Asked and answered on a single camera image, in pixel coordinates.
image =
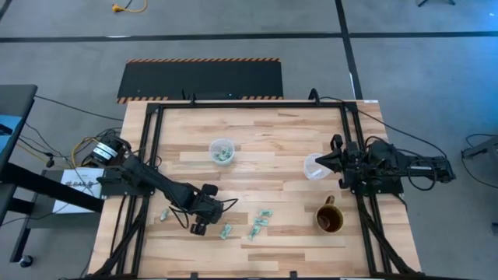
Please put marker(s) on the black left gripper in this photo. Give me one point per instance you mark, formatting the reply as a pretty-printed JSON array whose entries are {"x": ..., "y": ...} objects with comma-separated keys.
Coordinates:
[{"x": 206, "y": 208}]

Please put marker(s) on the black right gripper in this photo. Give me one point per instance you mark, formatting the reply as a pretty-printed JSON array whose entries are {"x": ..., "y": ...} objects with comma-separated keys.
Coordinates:
[{"x": 356, "y": 159}]

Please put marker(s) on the green white sweetener packet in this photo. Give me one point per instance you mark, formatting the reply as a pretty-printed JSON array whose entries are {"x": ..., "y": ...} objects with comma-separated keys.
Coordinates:
[
  {"x": 164, "y": 215},
  {"x": 266, "y": 213},
  {"x": 261, "y": 222},
  {"x": 225, "y": 231},
  {"x": 254, "y": 232},
  {"x": 219, "y": 156},
  {"x": 226, "y": 152}
]

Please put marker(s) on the clear plastic cup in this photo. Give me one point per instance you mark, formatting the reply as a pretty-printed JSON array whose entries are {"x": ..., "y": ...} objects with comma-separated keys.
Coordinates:
[
  {"x": 216, "y": 144},
  {"x": 310, "y": 171}
]

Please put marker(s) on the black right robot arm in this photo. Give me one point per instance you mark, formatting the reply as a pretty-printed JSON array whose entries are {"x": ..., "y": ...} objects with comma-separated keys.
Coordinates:
[{"x": 420, "y": 169}]

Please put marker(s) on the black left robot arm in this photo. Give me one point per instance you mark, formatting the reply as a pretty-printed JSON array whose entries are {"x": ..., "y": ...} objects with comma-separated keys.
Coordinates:
[{"x": 155, "y": 179}]

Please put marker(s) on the white paper packet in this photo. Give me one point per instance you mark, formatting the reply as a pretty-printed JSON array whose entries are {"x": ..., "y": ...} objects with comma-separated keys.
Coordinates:
[{"x": 317, "y": 171}]

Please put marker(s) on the brown ceramic mug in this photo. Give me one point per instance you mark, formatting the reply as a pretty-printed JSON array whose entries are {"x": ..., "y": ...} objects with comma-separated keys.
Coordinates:
[{"x": 329, "y": 219}]

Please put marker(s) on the black power strip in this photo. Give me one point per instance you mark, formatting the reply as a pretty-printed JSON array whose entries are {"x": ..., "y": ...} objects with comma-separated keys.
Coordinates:
[{"x": 212, "y": 95}]

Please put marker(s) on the white printed sheet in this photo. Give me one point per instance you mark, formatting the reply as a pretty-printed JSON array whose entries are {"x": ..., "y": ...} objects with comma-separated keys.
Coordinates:
[{"x": 72, "y": 176}]

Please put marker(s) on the grey base platform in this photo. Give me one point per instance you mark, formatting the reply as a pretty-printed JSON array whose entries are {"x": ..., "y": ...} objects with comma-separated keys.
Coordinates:
[{"x": 58, "y": 221}]

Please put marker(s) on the grey black floor stand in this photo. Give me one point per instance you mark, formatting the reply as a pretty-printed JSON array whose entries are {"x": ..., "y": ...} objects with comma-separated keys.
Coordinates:
[{"x": 482, "y": 149}]

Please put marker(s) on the black hazard striped floor mat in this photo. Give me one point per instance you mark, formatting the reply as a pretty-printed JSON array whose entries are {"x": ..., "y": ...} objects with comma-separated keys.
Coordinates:
[{"x": 200, "y": 79}]

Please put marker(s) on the black tripod leg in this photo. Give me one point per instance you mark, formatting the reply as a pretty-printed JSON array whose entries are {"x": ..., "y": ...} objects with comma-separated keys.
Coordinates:
[{"x": 424, "y": 3}]

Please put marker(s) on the black caster wheel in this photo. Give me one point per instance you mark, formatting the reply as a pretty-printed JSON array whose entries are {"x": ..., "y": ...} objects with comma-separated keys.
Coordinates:
[{"x": 26, "y": 261}]

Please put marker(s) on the blue screen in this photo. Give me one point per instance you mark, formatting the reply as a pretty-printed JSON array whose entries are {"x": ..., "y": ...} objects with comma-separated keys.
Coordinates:
[{"x": 8, "y": 134}]

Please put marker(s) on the black desk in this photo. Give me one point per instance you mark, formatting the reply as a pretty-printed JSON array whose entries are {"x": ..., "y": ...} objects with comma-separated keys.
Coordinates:
[{"x": 17, "y": 99}]

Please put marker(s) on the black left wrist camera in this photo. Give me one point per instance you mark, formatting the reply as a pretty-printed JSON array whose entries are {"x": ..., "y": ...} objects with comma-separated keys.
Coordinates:
[{"x": 210, "y": 189}]

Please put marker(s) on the black frame bracket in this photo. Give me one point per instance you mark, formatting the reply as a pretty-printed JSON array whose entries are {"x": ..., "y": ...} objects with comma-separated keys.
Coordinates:
[
  {"x": 193, "y": 275},
  {"x": 293, "y": 275}
]

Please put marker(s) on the black frame clamp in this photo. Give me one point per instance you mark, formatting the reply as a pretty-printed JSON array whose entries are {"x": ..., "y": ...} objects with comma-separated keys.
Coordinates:
[{"x": 313, "y": 96}]

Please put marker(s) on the black aluminium table frame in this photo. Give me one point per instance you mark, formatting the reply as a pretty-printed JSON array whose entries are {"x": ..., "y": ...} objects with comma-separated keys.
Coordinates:
[{"x": 253, "y": 105}]

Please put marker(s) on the black stand frame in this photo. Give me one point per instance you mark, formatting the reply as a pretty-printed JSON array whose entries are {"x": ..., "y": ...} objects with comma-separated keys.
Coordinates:
[{"x": 46, "y": 186}]

